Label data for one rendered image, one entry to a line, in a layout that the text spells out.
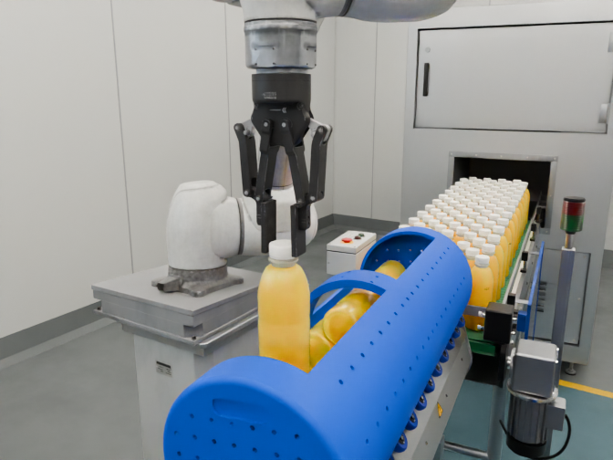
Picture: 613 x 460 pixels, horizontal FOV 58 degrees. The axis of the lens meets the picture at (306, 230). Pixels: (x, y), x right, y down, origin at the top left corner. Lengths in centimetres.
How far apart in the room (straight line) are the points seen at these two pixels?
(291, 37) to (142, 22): 363
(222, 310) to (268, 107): 77
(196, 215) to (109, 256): 275
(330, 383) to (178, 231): 79
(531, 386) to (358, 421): 104
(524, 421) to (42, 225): 296
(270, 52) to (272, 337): 37
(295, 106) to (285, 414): 38
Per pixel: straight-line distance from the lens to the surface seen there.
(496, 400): 211
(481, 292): 166
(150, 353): 153
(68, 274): 396
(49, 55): 381
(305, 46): 70
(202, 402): 77
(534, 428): 182
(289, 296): 74
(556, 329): 198
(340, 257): 177
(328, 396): 73
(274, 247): 74
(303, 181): 72
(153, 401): 160
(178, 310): 135
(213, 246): 143
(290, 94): 69
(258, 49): 70
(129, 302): 148
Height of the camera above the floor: 158
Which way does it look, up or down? 14 degrees down
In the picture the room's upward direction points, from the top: straight up
